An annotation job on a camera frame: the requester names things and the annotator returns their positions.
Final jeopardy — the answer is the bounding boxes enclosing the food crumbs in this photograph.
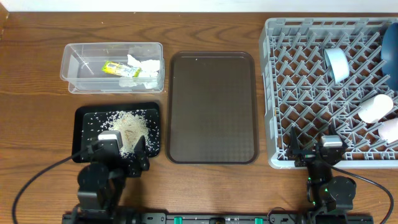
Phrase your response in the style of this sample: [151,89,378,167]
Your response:
[82,109,161,158]

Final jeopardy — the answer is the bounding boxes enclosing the green cup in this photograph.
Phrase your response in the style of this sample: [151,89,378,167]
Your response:
[358,94,394,123]

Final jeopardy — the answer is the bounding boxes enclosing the pink cup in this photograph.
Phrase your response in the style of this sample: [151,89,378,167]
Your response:
[378,118,398,144]

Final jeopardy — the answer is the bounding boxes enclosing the white napkin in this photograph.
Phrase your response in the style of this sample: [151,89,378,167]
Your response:
[119,55,160,89]

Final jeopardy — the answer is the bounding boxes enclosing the light blue bowl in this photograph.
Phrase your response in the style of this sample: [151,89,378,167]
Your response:
[324,48,349,83]

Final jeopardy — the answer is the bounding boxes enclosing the yellow snack wrapper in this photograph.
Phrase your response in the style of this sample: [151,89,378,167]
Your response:
[102,60,142,78]

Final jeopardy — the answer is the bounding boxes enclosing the dark blue plate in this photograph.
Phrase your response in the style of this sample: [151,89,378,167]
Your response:
[381,23,397,91]

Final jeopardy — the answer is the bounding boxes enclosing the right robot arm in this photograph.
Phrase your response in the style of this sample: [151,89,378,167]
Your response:
[288,126,356,223]

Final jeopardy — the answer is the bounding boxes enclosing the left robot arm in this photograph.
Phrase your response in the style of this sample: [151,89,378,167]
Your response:
[72,136,150,223]

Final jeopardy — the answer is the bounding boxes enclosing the grey dishwasher rack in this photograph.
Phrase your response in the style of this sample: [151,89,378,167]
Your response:
[259,17,397,169]

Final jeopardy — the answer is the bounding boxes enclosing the black bin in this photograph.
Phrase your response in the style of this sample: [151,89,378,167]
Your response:
[72,102,160,154]

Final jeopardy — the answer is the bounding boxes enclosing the brown serving tray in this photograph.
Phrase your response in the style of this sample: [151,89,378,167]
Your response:
[165,52,259,165]

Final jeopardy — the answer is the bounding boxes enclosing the clear plastic bin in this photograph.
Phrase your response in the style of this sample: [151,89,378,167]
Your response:
[60,42,165,94]

